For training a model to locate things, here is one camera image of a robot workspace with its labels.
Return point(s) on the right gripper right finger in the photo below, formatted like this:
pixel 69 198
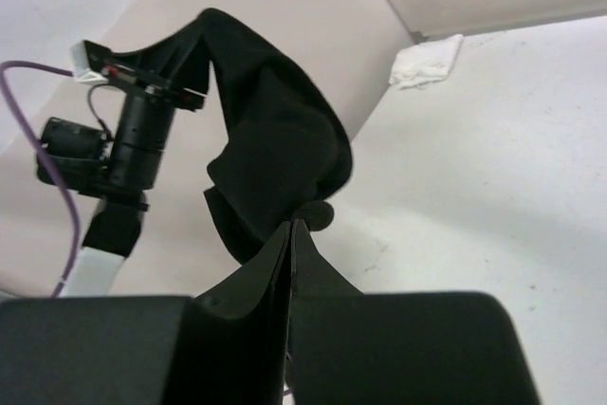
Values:
pixel 321 348

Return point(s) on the black tank top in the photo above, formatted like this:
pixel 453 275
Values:
pixel 287 151

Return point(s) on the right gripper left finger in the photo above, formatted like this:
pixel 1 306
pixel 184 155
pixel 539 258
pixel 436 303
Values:
pixel 246 318

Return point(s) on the white folded cloth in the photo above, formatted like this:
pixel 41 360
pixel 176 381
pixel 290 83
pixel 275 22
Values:
pixel 426 63

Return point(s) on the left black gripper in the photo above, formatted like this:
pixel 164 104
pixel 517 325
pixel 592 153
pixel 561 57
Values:
pixel 156 81

